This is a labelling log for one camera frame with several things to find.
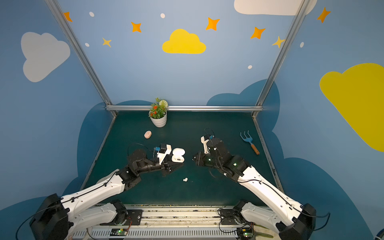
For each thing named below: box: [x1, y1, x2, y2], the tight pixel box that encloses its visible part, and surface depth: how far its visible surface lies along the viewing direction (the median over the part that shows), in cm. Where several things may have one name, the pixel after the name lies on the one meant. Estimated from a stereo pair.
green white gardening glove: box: [253, 222, 282, 240], surface depth 71 cm
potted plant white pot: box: [148, 97, 169, 128], surface depth 106 cm
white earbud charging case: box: [171, 147, 186, 163], surface depth 68 cm
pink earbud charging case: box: [144, 130, 152, 139], surface depth 108 cm
